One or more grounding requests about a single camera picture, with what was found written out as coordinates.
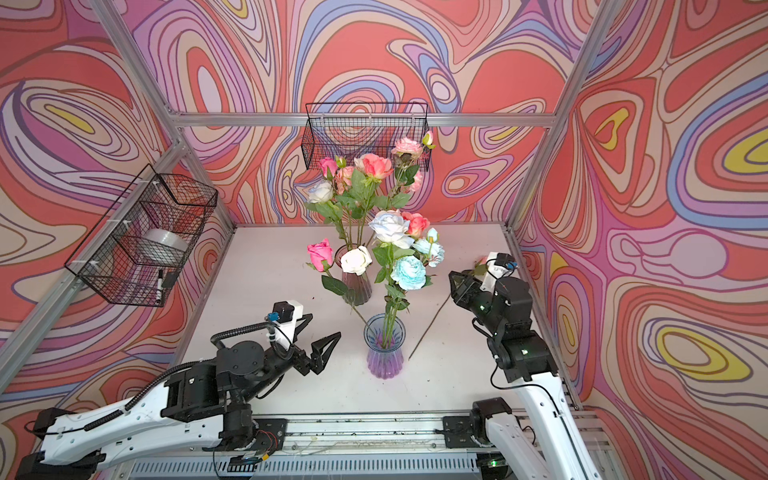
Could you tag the black wire basket left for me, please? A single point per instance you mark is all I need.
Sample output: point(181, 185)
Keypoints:
point(119, 265)

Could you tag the purple blue glass vase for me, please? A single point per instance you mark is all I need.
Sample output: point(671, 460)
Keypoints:
point(384, 363)

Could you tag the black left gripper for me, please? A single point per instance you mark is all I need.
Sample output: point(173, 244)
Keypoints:
point(313, 362)

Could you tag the pale pink rose stem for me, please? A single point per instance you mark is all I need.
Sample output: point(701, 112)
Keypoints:
point(478, 271)

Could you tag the small pink bud rose stem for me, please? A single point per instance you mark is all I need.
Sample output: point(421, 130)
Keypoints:
point(407, 156)

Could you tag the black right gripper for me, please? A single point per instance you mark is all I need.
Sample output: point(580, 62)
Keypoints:
point(470, 284)

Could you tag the white tape roll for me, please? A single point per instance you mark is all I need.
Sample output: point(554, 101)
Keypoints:
point(166, 238)

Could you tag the bright pink rose stem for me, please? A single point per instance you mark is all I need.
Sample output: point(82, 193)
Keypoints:
point(328, 167)

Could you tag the aluminium frame post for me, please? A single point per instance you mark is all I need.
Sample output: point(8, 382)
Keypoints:
point(140, 73)

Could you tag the cream pink rose stem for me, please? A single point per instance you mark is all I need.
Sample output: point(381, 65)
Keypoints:
point(384, 255)

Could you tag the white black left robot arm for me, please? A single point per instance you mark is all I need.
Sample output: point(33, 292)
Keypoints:
point(202, 404)

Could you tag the red pink rose stem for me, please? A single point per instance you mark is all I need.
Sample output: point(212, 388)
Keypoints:
point(417, 224)

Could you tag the magenta rose stem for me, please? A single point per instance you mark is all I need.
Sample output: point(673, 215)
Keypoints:
point(322, 260)

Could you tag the turquoise spray rose stem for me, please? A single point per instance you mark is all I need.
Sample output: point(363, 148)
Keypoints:
point(406, 273)

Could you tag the black wire basket back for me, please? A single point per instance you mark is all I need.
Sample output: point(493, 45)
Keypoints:
point(351, 129)

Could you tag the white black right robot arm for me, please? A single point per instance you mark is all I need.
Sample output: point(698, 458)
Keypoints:
point(503, 314)

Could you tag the pale blue rose stem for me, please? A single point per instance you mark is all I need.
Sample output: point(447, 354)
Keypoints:
point(321, 200)

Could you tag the pink grey glass vase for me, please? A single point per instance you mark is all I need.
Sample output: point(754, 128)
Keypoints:
point(359, 288)

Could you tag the black wire basket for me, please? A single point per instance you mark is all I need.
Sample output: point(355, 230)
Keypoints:
point(351, 129)
point(119, 265)

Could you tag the light blue rose stem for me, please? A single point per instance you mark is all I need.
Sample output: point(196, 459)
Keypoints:
point(390, 226)

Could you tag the pink spray rose stem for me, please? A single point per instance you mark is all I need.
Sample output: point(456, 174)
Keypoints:
point(343, 183)

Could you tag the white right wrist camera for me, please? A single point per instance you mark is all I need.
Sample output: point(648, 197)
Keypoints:
point(497, 266)

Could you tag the coral pink rose stem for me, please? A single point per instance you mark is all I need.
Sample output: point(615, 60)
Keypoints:
point(367, 192)

